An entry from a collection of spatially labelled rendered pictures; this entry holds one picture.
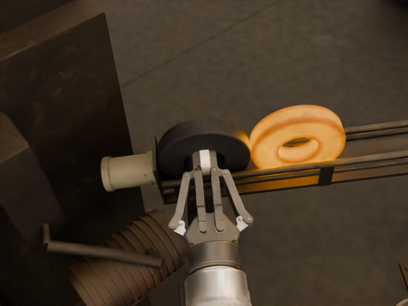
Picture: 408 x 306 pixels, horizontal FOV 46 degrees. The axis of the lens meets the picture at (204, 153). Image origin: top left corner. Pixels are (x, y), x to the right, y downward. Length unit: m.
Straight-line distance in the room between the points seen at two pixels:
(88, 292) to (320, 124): 0.49
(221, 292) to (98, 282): 0.31
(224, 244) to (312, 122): 0.23
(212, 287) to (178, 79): 1.34
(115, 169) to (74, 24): 0.24
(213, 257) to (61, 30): 0.41
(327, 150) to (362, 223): 0.81
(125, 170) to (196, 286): 0.24
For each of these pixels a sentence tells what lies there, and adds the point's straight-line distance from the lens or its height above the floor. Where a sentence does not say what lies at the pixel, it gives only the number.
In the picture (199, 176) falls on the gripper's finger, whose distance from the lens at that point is 0.75.
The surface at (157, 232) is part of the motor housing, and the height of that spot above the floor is 0.53.
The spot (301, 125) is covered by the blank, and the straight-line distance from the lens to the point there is 0.74.
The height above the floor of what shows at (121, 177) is 0.68.
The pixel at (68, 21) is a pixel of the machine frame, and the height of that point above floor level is 0.87.
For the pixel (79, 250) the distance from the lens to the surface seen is 0.86.
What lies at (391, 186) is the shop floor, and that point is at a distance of 1.71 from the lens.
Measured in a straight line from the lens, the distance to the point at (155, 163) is 0.77.
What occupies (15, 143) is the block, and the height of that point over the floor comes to 0.80.
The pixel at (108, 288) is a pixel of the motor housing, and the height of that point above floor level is 0.52.
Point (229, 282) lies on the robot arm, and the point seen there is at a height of 0.73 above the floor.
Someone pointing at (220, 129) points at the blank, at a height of 0.78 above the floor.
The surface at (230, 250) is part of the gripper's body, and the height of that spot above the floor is 0.73.
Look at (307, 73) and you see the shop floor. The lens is 1.97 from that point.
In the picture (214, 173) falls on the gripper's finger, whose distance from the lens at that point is 0.75.
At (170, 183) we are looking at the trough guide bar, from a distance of 0.80.
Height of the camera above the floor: 1.34
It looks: 54 degrees down
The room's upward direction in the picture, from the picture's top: straight up
